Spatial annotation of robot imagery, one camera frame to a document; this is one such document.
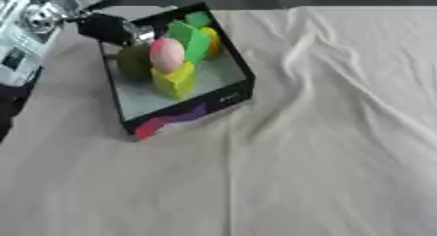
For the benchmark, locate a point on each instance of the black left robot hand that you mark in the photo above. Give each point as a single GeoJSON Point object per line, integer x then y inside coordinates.
{"type": "Point", "coordinates": [105, 28]}

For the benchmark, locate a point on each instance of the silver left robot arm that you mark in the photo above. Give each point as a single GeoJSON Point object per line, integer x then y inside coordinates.
{"type": "Point", "coordinates": [25, 35]}

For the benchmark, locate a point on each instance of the black box with white inside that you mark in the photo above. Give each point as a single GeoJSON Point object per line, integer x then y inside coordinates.
{"type": "Point", "coordinates": [188, 108]}

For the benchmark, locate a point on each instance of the olive green toy fruit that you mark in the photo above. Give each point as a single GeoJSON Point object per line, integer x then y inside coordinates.
{"type": "Point", "coordinates": [134, 61]}

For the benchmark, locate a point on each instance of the pink toy peach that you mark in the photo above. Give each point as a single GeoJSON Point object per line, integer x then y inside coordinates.
{"type": "Point", "coordinates": [166, 54]}

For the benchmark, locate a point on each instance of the green block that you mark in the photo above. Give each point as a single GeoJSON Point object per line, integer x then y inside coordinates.
{"type": "Point", "coordinates": [190, 38]}

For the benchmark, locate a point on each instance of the yellow block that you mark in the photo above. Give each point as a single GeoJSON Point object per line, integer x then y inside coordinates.
{"type": "Point", "coordinates": [175, 80]}

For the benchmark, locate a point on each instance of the yellow orange toy fruit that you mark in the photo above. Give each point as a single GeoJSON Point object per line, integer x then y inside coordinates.
{"type": "Point", "coordinates": [213, 41]}

